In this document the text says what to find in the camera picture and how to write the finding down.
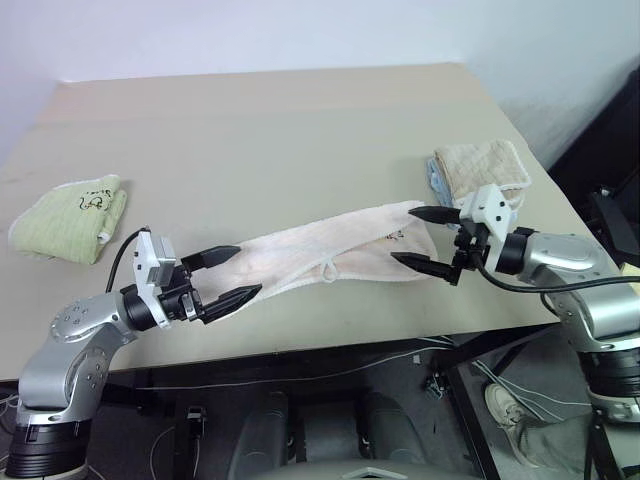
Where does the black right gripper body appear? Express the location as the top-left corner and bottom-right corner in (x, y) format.
(451, 220), (494, 274)

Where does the black chair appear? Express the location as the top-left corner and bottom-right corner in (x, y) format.
(546, 61), (640, 264)

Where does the pale pink towel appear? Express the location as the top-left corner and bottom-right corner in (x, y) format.
(207, 199), (442, 302)

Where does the green folded towel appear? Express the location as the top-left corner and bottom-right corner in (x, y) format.
(8, 173), (131, 264)

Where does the beige folded towel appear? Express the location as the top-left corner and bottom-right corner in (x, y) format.
(433, 139), (532, 209)

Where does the white shoe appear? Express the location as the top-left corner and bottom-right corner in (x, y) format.
(483, 381), (532, 442)

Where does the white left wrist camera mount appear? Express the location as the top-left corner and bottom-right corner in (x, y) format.
(131, 228), (179, 330)

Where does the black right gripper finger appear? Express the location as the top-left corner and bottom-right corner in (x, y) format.
(390, 251), (462, 287)
(407, 204), (461, 227)

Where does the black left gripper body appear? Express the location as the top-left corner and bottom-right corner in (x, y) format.
(159, 266), (211, 326)

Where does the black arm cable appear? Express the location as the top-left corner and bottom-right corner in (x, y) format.
(474, 263), (640, 293)
(107, 226), (151, 292)

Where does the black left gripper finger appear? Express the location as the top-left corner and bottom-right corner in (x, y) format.
(199, 283), (264, 325)
(180, 244), (240, 274)

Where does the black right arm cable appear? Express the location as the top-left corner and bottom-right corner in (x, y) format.
(474, 263), (640, 293)

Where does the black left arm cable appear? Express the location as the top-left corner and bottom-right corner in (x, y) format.
(107, 226), (151, 292)

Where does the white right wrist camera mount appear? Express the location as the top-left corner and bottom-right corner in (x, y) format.
(456, 183), (519, 274)

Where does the dark rounded shape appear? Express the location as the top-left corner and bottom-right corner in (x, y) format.
(233, 391), (290, 467)
(355, 391), (427, 467)

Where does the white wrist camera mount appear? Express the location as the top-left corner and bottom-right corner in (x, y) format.
(456, 183), (519, 274)
(131, 228), (179, 330)

